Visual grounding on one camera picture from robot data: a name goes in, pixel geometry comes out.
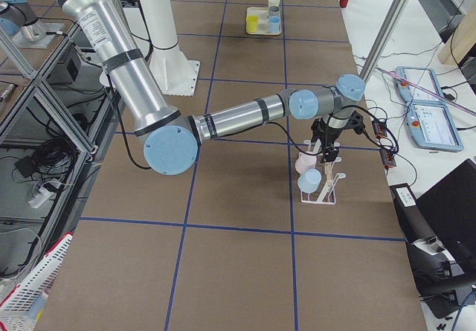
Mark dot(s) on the yellow plastic cup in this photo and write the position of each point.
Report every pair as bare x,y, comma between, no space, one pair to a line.
252,22

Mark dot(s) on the cream plastic cup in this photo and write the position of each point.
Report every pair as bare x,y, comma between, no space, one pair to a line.
272,3

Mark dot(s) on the black laptop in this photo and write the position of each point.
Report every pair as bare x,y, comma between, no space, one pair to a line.
448,208

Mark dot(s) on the white power strip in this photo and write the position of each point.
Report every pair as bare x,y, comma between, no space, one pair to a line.
43,194

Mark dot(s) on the light blue plastic cup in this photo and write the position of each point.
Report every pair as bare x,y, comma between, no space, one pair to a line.
309,181

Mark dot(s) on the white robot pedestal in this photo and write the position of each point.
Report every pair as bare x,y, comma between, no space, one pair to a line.
174,73

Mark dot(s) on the aluminium frame post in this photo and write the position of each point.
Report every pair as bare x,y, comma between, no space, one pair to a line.
393,15

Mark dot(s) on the grey plastic cup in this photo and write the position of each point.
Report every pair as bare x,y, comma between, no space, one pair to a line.
273,11

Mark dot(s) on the white wire cup rack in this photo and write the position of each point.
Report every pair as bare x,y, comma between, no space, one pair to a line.
325,194

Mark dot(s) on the long metal grabber stick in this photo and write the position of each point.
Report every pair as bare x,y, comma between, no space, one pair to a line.
429,92

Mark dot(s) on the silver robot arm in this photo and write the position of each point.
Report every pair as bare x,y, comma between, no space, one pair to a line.
171,141

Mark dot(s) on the near blue teach pendant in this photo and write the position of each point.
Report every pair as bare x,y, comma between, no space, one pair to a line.
431,126

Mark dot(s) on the far blue teach pendant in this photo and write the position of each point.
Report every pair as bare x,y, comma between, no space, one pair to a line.
425,77

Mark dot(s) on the pink plastic cup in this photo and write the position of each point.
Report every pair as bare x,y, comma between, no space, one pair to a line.
305,162

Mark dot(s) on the blue teach pendant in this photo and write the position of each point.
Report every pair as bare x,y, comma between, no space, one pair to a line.
431,126
425,77

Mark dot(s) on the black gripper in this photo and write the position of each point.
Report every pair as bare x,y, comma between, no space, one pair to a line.
326,135

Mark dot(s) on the cream plastic tray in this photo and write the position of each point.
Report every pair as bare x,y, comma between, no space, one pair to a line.
262,13

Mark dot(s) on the white plastic basket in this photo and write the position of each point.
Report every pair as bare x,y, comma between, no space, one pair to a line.
22,308

